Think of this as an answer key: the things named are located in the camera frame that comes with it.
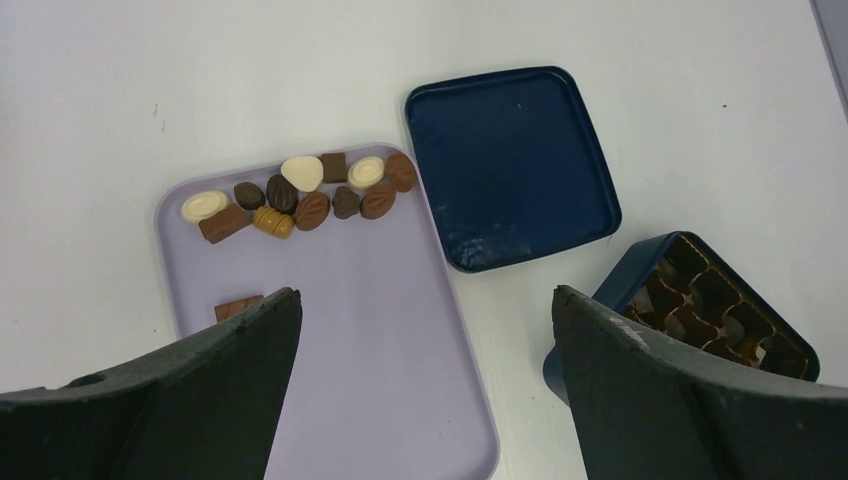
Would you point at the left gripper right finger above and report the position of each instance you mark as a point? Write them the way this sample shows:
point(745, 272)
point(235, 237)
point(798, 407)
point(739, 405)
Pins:
point(646, 406)

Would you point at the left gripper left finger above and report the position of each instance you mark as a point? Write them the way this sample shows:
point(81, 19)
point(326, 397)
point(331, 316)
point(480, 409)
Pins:
point(204, 407)

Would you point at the lilac tray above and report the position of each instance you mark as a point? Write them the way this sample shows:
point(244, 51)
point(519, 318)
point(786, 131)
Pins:
point(384, 384)

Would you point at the dark blue box lid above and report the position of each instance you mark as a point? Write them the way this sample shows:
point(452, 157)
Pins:
point(511, 165)

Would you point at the brown bar chocolate lower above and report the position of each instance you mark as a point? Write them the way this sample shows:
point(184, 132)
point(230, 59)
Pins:
point(227, 310)

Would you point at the brown bar chocolate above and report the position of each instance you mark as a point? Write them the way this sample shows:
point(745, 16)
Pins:
point(224, 223)
point(227, 310)

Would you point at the caramel ridged chocolate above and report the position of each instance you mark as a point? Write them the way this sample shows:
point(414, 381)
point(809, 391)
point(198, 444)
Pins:
point(273, 222)

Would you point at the white oval chocolate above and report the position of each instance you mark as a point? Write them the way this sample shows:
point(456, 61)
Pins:
point(204, 205)

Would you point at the dark round chocolate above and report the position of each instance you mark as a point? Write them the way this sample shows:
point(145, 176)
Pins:
point(249, 196)

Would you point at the dark ribbed chocolate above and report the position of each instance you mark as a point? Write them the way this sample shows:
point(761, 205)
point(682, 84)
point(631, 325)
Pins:
point(281, 194)

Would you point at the brown leaf chocolate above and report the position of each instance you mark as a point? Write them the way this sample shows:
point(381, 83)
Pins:
point(377, 201)
point(312, 211)

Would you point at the dark small chocolate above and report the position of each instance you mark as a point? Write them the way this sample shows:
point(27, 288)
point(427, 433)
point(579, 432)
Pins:
point(345, 203)

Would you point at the white heart chocolate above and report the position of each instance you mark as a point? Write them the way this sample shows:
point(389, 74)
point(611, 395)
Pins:
point(305, 173)

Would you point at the brown leaf chocolate lower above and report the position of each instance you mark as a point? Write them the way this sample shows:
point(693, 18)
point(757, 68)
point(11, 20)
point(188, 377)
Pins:
point(377, 201)

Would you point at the brown square chocolate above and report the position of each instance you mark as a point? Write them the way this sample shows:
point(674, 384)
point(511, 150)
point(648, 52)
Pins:
point(335, 168)

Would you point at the white swirl chocolate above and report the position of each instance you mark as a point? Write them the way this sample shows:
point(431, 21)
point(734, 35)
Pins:
point(366, 173)

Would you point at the brown oval chocolate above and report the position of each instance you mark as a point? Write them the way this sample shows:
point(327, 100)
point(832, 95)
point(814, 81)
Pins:
point(400, 172)

